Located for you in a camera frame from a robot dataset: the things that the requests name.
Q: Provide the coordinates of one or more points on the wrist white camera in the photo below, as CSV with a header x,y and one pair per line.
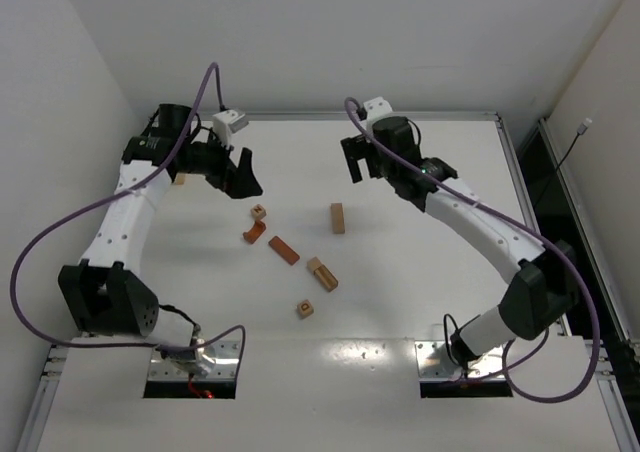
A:
x,y
227,123
374,110

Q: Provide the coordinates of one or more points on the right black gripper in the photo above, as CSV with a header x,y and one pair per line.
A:
x,y
364,151

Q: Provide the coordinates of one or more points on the wooden letter N cube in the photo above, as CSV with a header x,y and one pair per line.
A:
x,y
258,212

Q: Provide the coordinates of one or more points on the ribbed light wooden block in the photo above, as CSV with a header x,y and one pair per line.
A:
x,y
326,278

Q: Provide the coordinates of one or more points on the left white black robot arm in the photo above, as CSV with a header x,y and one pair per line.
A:
x,y
104,292

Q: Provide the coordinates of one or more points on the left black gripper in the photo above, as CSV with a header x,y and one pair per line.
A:
x,y
226,170

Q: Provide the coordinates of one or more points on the black cable white plug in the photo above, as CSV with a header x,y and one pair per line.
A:
x,y
580,131

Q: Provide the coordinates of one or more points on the wooden letter D cube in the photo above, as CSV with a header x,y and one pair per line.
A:
x,y
304,309

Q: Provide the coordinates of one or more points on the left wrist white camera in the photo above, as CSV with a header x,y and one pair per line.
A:
x,y
227,123

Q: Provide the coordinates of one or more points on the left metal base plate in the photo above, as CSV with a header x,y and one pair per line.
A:
x,y
215,363

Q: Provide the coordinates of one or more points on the light wooden rectangular block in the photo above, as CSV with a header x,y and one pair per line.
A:
x,y
337,218

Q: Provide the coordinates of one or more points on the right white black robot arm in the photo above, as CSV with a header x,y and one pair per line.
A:
x,y
539,287

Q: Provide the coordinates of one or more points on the aluminium table frame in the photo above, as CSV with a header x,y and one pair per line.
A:
x,y
346,377

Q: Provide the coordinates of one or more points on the reddish brown rectangular block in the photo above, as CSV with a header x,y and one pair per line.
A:
x,y
280,247

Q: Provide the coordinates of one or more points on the reddish wooden arch block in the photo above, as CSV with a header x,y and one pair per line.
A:
x,y
255,232

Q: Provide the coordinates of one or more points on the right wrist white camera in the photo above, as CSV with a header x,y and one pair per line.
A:
x,y
374,110

